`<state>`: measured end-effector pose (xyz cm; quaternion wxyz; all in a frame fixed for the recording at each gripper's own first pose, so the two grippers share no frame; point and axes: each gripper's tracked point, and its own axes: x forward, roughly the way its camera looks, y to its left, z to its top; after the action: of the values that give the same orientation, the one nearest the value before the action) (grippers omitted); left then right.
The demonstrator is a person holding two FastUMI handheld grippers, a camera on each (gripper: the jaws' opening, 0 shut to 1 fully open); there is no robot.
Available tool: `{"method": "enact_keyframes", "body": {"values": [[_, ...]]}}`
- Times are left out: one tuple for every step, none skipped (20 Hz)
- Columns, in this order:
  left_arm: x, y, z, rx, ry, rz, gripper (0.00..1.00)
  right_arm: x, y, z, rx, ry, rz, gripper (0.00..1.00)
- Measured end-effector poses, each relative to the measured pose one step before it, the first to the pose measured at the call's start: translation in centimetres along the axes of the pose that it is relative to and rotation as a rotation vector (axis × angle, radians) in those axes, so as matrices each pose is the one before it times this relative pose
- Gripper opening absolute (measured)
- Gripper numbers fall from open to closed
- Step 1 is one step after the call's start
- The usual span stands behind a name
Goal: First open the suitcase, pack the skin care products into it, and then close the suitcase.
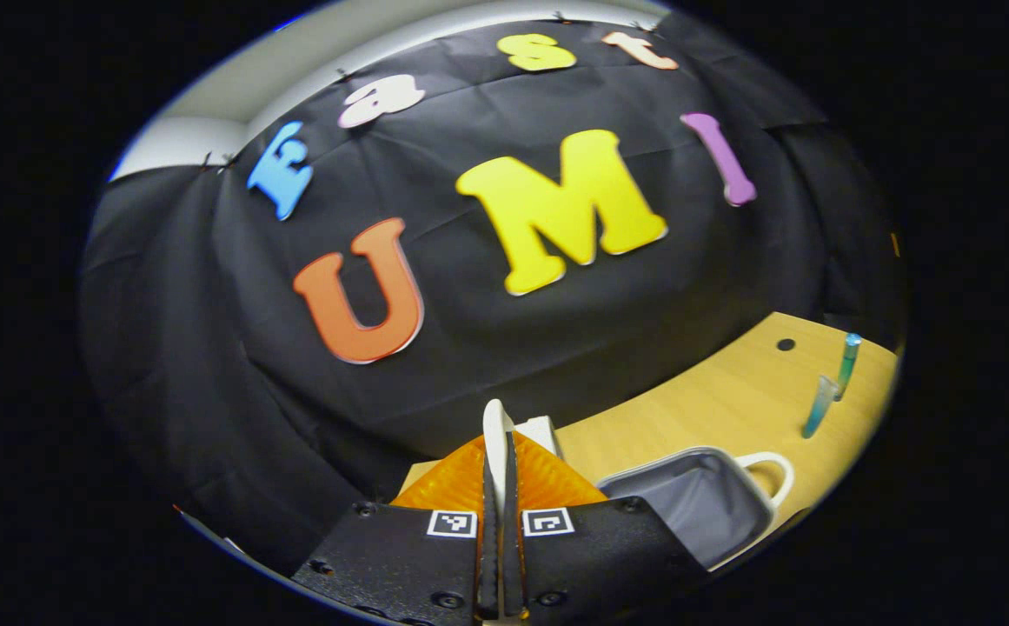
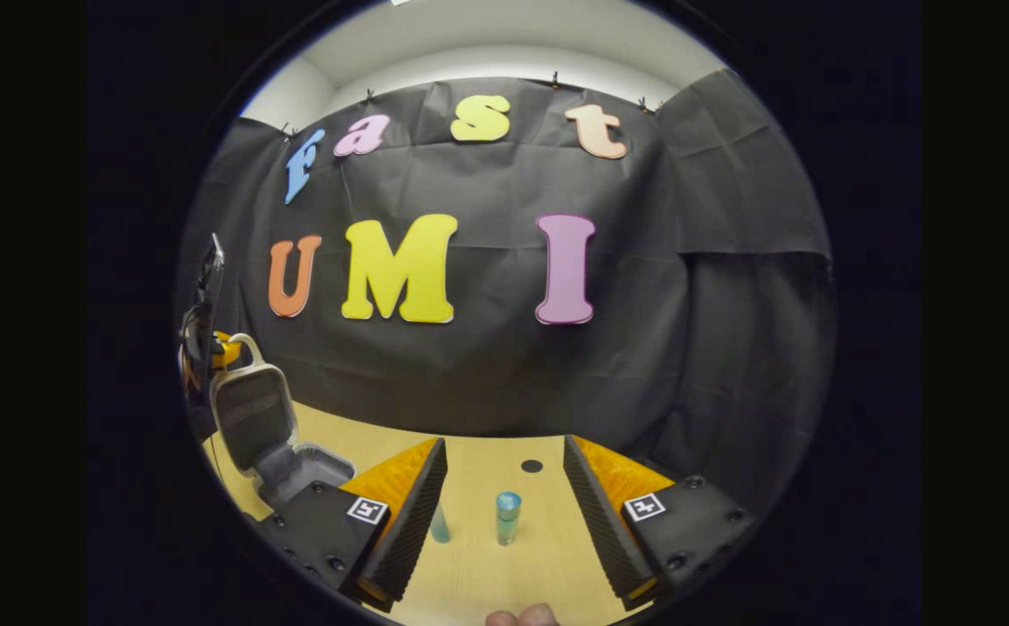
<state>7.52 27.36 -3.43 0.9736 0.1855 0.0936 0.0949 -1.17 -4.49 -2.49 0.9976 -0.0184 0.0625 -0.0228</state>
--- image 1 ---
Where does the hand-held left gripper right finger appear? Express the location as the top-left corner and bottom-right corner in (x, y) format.
(502, 430), (710, 625)

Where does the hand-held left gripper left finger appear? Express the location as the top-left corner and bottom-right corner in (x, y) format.
(291, 434), (501, 626)

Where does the white suitcase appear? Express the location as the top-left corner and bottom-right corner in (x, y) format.
(481, 398), (796, 626)

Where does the white and blue cream tube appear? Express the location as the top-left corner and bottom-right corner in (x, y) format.
(801, 375), (841, 439)

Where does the blue clear toner bottle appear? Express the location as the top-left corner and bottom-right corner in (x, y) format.
(833, 332), (864, 402)

